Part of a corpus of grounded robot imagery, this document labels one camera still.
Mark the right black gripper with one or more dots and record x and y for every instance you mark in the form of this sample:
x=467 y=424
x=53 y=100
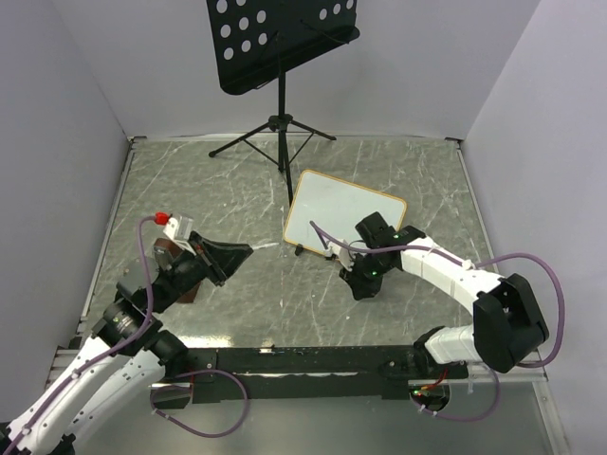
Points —
x=360 y=288

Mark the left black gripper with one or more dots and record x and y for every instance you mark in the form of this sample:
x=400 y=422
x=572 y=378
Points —
x=220 y=259

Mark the white marker pen body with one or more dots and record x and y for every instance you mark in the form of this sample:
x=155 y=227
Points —
x=265 y=245

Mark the orange framed whiteboard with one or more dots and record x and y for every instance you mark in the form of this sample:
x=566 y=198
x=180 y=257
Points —
x=336 y=206

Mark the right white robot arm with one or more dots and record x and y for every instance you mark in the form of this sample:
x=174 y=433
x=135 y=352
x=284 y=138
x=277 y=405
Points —
x=507 y=322

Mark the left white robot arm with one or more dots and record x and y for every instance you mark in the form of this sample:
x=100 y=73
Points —
x=128 y=347

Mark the black music stand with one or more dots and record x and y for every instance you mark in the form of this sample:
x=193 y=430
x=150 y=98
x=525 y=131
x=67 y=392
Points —
x=258 y=42

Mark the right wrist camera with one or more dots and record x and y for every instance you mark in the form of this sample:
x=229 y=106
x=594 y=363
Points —
x=339 y=253

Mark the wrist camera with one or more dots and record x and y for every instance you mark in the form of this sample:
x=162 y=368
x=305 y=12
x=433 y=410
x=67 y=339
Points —
x=176 y=227
x=339 y=253

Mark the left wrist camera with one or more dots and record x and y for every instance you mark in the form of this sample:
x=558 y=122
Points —
x=176 y=227

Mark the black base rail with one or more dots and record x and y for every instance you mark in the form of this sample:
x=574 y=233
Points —
x=213 y=375

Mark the left aluminium frame rail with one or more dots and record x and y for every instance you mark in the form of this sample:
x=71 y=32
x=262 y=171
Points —
x=65 y=194

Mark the aluminium frame rail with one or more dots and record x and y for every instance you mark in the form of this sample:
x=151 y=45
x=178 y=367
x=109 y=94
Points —
x=543 y=397
x=65 y=194

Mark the right aluminium frame rail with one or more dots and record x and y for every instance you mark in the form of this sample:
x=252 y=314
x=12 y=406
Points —
x=543 y=397

